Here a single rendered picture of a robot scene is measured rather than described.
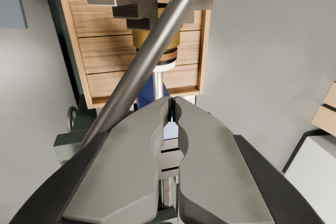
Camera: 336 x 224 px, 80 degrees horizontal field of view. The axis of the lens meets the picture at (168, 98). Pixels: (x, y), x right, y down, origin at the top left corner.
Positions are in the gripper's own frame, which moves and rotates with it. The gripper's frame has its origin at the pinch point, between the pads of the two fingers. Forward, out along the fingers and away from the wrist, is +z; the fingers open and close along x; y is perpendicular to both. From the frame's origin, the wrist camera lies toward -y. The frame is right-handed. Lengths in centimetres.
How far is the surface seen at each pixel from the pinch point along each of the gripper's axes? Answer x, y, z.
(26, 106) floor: -109, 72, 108
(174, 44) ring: -0.1, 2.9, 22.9
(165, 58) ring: -1.6, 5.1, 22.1
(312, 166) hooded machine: 154, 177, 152
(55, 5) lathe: -45, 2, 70
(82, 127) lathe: -31, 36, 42
